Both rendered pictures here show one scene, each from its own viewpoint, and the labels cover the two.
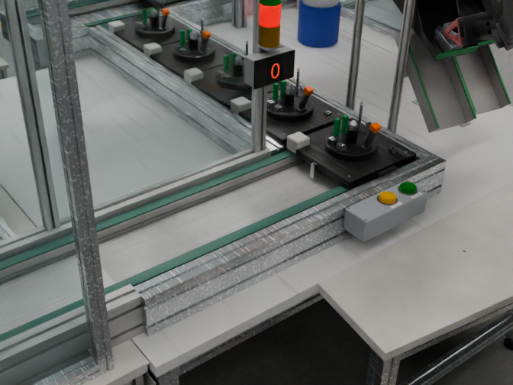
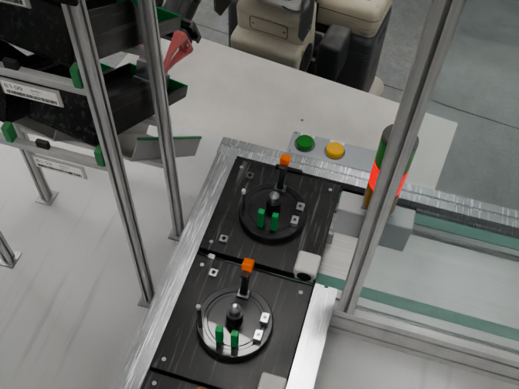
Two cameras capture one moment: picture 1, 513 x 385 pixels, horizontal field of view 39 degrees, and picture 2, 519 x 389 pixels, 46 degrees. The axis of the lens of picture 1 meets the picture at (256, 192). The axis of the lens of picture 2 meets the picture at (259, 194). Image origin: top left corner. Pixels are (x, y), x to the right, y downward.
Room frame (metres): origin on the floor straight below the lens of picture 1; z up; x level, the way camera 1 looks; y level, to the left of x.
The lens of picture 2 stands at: (2.09, 0.30, 2.04)
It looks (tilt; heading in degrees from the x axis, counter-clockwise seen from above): 54 degrees down; 232
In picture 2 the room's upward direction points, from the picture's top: 3 degrees clockwise
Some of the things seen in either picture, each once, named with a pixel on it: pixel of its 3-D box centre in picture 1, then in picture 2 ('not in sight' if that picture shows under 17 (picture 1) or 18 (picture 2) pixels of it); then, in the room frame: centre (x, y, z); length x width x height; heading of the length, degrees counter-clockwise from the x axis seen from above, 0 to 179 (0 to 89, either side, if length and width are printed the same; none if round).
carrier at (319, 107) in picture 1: (288, 96); (234, 315); (1.83, -0.08, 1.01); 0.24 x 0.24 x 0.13; 38
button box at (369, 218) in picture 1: (385, 209); (333, 159); (1.41, -0.31, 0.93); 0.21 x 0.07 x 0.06; 128
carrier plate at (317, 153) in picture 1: (350, 150); (272, 217); (1.63, -0.24, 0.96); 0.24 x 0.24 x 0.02; 38
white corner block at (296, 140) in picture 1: (298, 143); (306, 267); (1.65, -0.11, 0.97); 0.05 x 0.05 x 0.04; 38
